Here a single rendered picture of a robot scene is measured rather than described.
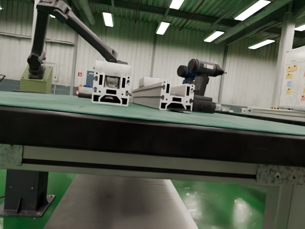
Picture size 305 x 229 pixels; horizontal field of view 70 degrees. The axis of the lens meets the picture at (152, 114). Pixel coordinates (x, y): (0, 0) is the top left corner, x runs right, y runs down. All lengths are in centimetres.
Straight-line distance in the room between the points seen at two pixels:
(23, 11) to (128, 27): 541
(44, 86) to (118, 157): 128
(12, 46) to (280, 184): 1369
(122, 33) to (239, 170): 1255
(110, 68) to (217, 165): 44
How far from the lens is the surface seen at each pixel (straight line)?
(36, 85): 161
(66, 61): 1286
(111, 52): 139
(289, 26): 962
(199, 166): 38
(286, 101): 435
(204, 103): 94
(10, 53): 1388
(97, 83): 61
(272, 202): 49
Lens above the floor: 80
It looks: 3 degrees down
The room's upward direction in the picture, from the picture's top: 6 degrees clockwise
